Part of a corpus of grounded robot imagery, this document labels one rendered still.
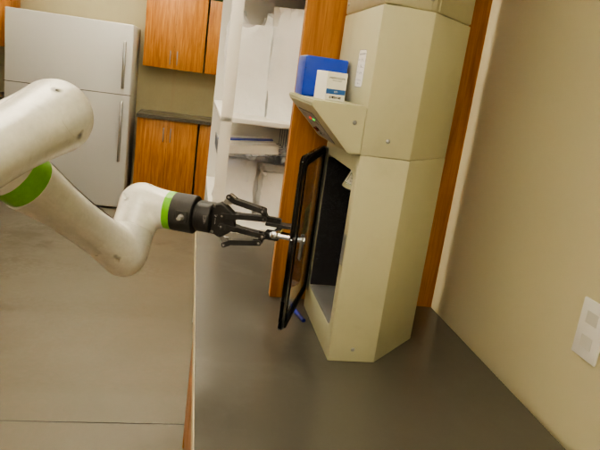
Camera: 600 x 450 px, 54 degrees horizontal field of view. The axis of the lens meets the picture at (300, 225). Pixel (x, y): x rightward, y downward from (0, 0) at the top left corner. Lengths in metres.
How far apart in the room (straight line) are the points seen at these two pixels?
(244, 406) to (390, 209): 0.51
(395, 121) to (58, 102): 0.65
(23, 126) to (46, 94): 0.10
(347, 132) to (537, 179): 0.47
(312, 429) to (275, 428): 0.07
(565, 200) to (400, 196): 0.34
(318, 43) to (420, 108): 0.42
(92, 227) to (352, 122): 0.58
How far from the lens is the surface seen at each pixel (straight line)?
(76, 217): 1.27
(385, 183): 1.27
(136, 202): 1.43
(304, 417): 1.17
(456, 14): 1.38
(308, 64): 1.39
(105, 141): 6.19
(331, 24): 1.60
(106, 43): 6.13
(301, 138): 1.59
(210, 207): 1.40
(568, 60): 1.44
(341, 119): 1.23
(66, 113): 1.01
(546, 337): 1.39
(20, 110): 0.97
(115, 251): 1.36
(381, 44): 1.24
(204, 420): 1.12
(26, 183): 1.18
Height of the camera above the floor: 1.55
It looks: 14 degrees down
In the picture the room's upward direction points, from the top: 8 degrees clockwise
